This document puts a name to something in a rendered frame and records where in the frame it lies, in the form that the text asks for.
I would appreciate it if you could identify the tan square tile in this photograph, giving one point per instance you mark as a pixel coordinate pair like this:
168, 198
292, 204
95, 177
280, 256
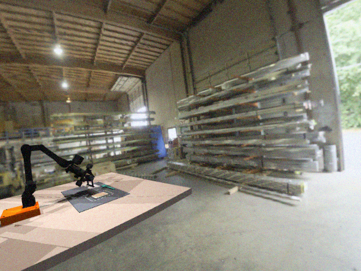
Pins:
99, 195

